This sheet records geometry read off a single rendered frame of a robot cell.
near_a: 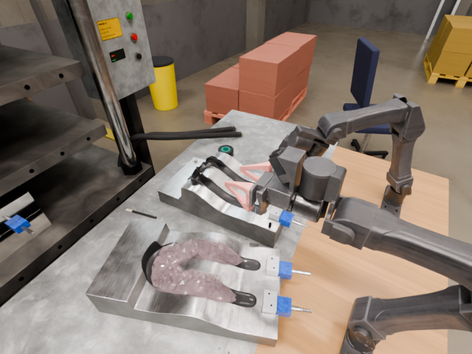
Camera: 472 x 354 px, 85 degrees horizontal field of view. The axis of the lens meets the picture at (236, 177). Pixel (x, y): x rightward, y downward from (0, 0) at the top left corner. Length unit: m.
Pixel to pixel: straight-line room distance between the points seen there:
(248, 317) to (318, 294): 0.24
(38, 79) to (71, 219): 0.52
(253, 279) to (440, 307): 0.43
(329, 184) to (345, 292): 0.51
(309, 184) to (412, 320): 0.35
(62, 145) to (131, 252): 0.51
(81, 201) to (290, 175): 0.99
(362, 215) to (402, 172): 0.61
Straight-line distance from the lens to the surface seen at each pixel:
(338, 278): 0.94
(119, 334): 0.87
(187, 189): 0.95
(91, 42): 1.09
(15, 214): 1.15
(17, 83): 1.05
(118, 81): 1.34
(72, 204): 1.29
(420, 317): 0.66
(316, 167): 0.47
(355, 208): 0.51
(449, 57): 5.43
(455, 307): 0.61
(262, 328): 0.76
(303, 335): 0.84
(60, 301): 0.99
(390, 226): 0.51
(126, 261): 0.84
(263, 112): 2.88
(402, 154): 1.05
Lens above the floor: 1.57
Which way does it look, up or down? 40 degrees down
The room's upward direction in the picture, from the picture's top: straight up
